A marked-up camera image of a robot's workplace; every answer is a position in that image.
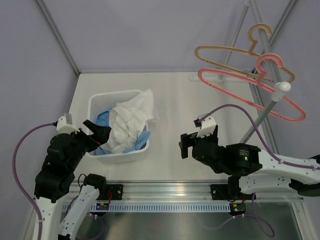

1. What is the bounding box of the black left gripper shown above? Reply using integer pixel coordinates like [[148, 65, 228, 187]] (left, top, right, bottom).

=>
[[68, 119, 111, 170]]

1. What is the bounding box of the blue shirt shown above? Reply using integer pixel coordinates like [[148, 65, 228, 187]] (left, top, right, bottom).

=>
[[94, 107, 151, 156]]

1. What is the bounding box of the white shirt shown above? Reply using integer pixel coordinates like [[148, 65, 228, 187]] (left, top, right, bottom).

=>
[[107, 89, 159, 153]]

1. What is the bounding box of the pink plastic hanger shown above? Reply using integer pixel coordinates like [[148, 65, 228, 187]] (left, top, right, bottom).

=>
[[197, 53, 306, 123]]

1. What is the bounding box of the beige wooden hanger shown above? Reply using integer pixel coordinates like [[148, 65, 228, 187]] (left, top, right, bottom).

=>
[[194, 23, 296, 83]]

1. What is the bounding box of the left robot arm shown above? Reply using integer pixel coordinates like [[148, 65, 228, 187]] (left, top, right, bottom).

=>
[[34, 116, 111, 240]]

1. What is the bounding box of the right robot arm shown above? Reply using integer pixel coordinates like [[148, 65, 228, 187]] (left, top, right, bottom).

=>
[[179, 125, 320, 199]]

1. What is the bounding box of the white plastic basket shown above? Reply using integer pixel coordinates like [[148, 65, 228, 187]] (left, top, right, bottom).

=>
[[86, 89, 150, 164]]

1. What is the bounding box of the grey rack pole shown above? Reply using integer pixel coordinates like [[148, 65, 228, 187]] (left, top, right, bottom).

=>
[[240, 81, 291, 144]]

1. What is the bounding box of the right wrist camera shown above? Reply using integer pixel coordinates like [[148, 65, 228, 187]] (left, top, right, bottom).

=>
[[193, 115, 217, 138]]

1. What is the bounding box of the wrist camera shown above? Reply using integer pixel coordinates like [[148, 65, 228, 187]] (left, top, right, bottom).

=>
[[56, 113, 80, 134], [193, 115, 217, 138]]

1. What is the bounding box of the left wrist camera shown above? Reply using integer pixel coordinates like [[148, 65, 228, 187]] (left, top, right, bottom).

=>
[[56, 113, 80, 134]]

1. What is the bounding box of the aluminium rail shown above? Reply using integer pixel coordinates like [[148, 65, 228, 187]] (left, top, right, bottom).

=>
[[67, 181, 305, 202]]

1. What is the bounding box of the white slotted cable duct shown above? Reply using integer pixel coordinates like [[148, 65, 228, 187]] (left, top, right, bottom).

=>
[[62, 202, 232, 212]]

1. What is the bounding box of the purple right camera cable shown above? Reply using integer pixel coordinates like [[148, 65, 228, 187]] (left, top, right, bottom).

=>
[[201, 104, 320, 170]]

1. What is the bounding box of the purple camera cable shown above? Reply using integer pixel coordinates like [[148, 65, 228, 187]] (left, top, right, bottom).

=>
[[12, 121, 57, 240], [201, 104, 320, 170]]

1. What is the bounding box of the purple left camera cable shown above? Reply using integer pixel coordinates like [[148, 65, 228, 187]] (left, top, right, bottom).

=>
[[12, 121, 57, 240]]

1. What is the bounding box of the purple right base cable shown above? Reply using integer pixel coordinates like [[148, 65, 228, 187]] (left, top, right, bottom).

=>
[[199, 193, 276, 237]]

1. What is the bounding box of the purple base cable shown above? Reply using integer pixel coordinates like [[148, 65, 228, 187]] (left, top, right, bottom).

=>
[[199, 193, 276, 237], [67, 197, 111, 237]]

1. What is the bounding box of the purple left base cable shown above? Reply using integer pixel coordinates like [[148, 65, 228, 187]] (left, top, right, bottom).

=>
[[67, 197, 111, 237]]

